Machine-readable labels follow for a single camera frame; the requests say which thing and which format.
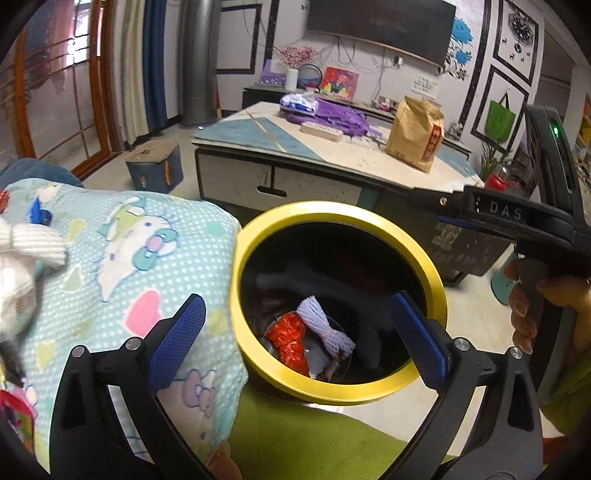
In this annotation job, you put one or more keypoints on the cartoon cat printed blanket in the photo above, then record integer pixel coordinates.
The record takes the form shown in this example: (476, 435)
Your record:
(138, 258)

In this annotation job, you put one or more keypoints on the round blue desk ornament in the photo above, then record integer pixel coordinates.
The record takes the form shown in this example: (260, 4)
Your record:
(310, 76)

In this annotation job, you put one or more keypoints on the white vase with pink flowers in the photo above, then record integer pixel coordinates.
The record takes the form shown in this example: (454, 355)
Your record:
(291, 76)

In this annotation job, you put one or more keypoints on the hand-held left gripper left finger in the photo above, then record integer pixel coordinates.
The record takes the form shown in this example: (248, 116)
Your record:
(178, 341)

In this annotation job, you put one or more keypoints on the white wall calendar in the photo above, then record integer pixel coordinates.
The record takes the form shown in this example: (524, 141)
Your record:
(424, 84)

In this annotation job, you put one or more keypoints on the blue cardboard box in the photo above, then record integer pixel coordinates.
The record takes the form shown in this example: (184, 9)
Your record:
(154, 168)

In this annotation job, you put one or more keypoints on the purple gift box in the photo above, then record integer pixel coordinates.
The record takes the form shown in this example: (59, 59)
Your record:
(272, 76)

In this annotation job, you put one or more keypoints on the black wall clock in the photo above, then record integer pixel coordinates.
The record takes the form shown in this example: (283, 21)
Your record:
(521, 26)

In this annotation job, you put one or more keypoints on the white curtain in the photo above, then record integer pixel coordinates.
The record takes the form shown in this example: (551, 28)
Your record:
(131, 69)

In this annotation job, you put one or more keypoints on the person's right hand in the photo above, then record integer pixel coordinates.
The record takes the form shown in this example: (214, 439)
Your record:
(524, 318)

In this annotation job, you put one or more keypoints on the white plush cloth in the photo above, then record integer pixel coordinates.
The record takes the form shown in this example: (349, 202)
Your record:
(27, 244)

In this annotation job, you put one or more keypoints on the blue curtain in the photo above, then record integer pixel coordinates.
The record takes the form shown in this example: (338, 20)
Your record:
(154, 64)

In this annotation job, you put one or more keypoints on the green tote bag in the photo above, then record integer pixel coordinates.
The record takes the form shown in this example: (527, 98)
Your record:
(501, 120)

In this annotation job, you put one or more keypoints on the potted green plant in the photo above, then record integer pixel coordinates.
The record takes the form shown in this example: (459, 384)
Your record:
(496, 161)

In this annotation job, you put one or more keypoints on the yellow-rimmed black trash can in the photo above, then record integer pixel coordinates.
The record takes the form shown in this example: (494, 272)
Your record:
(249, 258)

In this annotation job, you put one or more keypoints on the silver round column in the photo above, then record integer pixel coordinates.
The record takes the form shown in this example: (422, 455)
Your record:
(198, 60)

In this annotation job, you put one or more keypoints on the colourful picture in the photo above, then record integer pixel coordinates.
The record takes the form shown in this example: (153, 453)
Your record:
(340, 82)

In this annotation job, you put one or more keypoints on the grey coffee table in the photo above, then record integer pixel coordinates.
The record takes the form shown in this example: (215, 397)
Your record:
(300, 180)

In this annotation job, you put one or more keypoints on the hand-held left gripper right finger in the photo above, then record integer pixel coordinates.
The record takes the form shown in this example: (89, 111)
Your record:
(418, 337)

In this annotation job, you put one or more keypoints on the green cloth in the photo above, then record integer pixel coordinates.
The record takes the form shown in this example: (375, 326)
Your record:
(295, 443)

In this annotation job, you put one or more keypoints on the navy blue cloth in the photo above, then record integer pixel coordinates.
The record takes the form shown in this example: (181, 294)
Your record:
(37, 173)

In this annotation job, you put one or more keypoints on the red wrapper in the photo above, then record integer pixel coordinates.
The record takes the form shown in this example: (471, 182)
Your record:
(288, 339)

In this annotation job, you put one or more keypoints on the purple mesh bag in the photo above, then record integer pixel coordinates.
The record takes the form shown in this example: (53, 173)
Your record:
(339, 115)

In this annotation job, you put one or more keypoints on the dark television cabinet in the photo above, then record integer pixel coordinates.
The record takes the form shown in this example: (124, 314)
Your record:
(258, 97)

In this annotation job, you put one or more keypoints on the wooden door frame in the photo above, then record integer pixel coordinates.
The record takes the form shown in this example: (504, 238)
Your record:
(99, 83)

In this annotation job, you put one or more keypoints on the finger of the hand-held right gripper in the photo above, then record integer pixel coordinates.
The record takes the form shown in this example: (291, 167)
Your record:
(443, 201)

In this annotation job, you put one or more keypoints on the white foam fruit net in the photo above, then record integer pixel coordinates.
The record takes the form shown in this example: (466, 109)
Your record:
(321, 323)

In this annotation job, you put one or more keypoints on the wall-mounted black television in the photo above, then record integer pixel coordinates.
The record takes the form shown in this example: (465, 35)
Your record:
(383, 27)

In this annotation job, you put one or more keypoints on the brown paper bag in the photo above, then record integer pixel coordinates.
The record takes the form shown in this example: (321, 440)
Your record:
(415, 134)

